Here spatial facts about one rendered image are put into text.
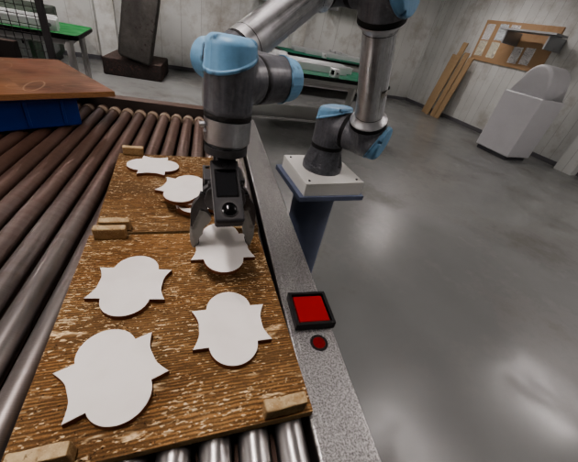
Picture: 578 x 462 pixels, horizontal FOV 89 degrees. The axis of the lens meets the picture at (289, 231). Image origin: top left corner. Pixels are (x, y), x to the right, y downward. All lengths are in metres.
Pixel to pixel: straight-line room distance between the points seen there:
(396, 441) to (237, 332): 1.21
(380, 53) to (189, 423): 0.84
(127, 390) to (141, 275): 0.20
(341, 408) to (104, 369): 0.33
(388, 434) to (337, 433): 1.12
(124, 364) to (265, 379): 0.19
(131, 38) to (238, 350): 6.19
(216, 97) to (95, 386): 0.41
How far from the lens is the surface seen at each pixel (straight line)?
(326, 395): 0.52
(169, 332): 0.52
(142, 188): 0.87
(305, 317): 0.56
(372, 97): 0.94
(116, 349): 0.51
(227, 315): 0.52
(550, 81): 6.71
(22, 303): 0.65
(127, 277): 0.60
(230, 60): 0.46
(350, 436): 0.50
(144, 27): 6.40
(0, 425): 0.54
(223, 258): 0.58
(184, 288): 0.58
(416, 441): 1.66
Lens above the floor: 1.36
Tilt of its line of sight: 35 degrees down
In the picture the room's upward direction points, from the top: 13 degrees clockwise
